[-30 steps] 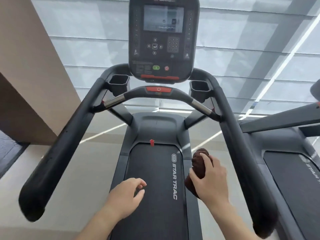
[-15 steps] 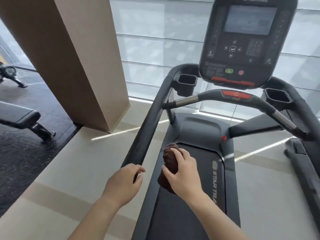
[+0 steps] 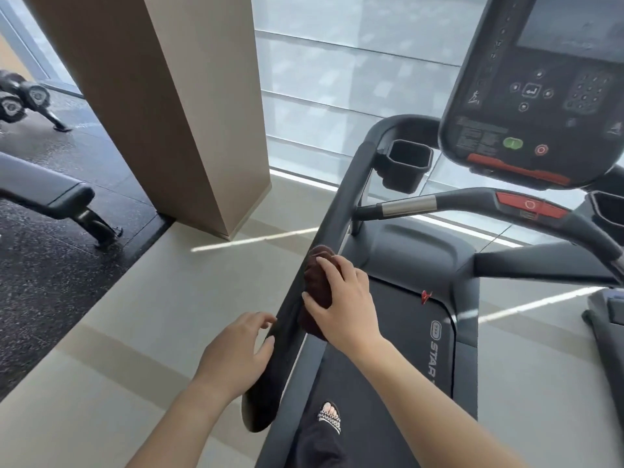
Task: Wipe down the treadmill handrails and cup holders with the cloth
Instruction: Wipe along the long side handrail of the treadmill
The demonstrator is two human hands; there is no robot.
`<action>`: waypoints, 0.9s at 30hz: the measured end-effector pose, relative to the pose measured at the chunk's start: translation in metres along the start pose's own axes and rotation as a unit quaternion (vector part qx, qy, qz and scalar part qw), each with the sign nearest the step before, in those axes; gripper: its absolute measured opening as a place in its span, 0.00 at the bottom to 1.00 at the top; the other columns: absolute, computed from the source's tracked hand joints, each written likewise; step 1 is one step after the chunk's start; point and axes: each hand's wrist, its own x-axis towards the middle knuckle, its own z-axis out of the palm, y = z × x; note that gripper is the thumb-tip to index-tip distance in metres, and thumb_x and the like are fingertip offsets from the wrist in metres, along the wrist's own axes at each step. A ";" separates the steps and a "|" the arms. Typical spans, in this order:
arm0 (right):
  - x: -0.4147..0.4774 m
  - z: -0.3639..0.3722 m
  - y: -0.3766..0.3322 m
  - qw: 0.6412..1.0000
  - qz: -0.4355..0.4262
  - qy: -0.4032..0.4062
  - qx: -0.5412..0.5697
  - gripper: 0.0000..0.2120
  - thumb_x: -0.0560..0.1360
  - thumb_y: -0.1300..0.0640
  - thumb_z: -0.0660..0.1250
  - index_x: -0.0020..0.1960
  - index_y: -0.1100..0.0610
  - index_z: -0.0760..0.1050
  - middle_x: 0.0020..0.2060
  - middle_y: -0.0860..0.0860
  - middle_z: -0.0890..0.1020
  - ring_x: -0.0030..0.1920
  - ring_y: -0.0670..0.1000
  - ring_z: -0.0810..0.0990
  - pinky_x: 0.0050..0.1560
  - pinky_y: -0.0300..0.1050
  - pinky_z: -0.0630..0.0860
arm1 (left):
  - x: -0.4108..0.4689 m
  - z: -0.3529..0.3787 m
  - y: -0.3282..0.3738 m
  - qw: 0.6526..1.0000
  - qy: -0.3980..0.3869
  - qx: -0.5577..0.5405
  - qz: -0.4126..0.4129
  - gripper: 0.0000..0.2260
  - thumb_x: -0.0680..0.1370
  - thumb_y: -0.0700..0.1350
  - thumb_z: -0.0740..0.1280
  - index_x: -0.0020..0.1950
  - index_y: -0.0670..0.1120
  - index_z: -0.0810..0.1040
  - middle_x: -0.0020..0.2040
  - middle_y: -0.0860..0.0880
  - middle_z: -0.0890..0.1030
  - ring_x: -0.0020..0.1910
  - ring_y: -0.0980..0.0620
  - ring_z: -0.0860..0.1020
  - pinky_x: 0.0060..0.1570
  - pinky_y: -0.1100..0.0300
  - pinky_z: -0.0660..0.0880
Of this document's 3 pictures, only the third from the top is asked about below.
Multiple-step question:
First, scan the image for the beige square column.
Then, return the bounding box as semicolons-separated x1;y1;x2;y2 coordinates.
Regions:
21;0;273;241

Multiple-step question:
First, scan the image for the person's left hand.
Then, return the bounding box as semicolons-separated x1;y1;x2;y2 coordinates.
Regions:
193;312;279;400

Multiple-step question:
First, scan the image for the black trouser leg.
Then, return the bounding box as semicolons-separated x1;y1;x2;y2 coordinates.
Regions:
294;418;348;468

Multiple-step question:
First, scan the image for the black beaded sandal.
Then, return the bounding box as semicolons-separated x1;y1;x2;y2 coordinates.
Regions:
317;402;342;435

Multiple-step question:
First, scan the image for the black treadmill console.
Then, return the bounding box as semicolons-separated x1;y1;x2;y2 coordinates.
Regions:
438;0;624;191

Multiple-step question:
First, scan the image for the person's right forearm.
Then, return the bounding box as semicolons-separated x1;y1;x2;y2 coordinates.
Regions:
341;334;530;468

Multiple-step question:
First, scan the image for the person's left forearm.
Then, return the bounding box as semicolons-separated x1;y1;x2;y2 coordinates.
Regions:
125;378;241;468

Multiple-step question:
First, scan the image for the black treadmill cup holder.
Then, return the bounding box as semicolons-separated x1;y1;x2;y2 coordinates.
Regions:
586;190;624;241
375;139;434;193

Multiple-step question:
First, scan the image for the black treadmill side handrail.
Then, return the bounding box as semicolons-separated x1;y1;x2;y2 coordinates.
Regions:
242;114;442;433

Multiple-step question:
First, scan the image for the black padded weight bench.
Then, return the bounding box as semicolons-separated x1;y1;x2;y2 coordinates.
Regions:
0;151;124;250

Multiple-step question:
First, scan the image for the person's right hand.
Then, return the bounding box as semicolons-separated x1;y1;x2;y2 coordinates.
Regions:
302;256;384;357

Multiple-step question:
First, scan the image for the grey treadmill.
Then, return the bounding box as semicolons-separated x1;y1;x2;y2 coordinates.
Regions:
242;0;624;468
581;286;624;436

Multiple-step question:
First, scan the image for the dark brown cleaning cloth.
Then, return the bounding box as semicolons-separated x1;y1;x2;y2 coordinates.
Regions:
300;245;337;340

